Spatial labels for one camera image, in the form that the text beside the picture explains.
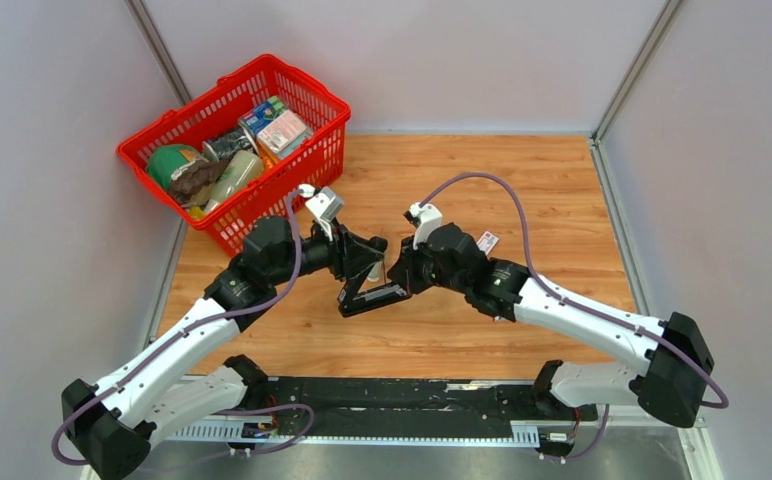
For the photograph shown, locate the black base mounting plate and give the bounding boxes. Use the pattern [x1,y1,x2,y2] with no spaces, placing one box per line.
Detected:
[238,377,598,439]

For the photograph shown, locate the green round package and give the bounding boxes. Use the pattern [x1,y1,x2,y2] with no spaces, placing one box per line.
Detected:
[145,144,209,190]

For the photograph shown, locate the small red white staple box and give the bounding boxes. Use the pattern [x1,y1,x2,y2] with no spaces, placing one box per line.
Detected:
[476,231,500,256]

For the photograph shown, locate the slotted grey cable duct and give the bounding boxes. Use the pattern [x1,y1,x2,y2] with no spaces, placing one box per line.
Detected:
[122,418,541,448]

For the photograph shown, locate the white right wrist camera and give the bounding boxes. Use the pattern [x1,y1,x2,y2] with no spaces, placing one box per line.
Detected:
[404,202,442,250]

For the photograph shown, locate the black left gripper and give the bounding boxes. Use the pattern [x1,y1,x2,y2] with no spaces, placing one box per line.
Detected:
[267,215,384,286]

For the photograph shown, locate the pink white carton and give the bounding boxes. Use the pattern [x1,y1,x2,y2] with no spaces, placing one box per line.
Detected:
[257,110,313,160]

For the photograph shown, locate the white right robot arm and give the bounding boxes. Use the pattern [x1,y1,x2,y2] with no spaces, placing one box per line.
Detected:
[387,223,715,428]

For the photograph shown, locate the blue green box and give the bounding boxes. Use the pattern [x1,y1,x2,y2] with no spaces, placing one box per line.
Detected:
[237,96,287,136]

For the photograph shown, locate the brown crumpled bag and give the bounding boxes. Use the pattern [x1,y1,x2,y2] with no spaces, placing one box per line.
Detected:
[165,160,227,207]

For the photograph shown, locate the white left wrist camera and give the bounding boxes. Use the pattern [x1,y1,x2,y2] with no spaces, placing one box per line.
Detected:
[299,184,345,241]

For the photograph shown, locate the red plastic shopping basket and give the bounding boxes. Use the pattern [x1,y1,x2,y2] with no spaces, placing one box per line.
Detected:
[116,53,352,256]

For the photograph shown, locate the dark patterned can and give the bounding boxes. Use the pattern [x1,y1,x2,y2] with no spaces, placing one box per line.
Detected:
[202,126,256,162]

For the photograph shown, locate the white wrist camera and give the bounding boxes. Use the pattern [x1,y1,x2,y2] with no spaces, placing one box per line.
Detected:
[404,202,442,250]
[299,184,345,241]

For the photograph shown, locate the pale green bottle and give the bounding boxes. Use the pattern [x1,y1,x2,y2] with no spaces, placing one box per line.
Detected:
[203,150,264,214]

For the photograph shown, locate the black stapler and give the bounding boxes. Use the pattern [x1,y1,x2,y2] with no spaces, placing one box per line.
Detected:
[338,282,411,318]

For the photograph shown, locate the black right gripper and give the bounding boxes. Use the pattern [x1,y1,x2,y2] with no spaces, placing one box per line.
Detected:
[386,235,468,298]

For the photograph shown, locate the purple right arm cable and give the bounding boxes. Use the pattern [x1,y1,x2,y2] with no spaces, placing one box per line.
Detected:
[419,172,730,410]

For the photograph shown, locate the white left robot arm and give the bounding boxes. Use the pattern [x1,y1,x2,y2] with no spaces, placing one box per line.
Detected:
[51,216,388,479]

